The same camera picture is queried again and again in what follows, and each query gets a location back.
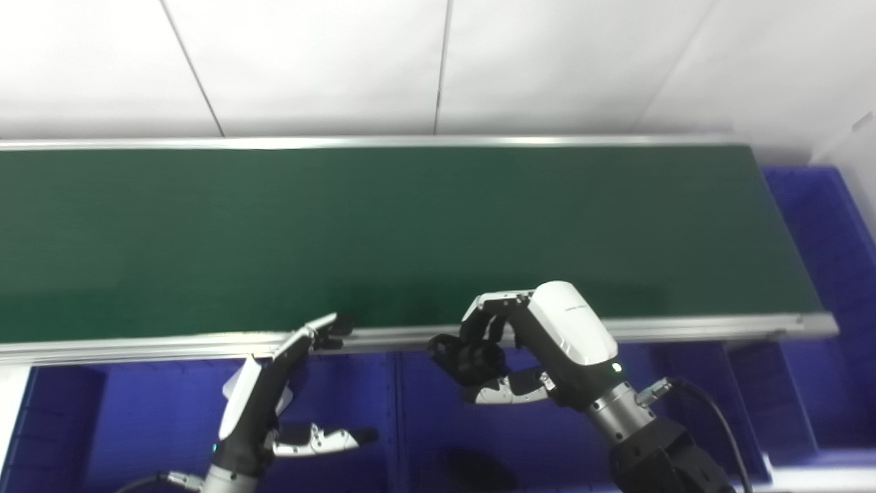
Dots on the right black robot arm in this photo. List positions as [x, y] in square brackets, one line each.
[657, 459]

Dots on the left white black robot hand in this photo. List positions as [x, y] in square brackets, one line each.
[246, 424]

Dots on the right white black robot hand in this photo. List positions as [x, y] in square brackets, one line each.
[571, 335]

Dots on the blue plastic bin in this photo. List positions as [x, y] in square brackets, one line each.
[123, 424]
[547, 445]
[828, 226]

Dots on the black metal flange part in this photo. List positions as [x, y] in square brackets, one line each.
[472, 359]

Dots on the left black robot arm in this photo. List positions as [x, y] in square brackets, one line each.
[229, 481]

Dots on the green conveyor belt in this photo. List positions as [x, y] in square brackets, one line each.
[274, 233]

